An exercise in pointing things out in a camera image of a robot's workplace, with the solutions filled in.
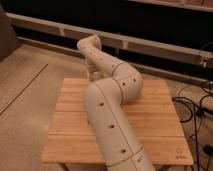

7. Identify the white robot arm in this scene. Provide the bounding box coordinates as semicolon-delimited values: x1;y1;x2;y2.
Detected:
77;35;155;171

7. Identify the wooden bamboo board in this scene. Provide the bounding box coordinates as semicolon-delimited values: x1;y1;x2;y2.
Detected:
41;78;193;165

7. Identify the white metal rail frame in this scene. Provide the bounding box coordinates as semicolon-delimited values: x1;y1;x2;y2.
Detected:
5;12;213;69

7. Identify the black cable bundle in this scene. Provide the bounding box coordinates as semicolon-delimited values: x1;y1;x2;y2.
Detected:
171;42;213;171

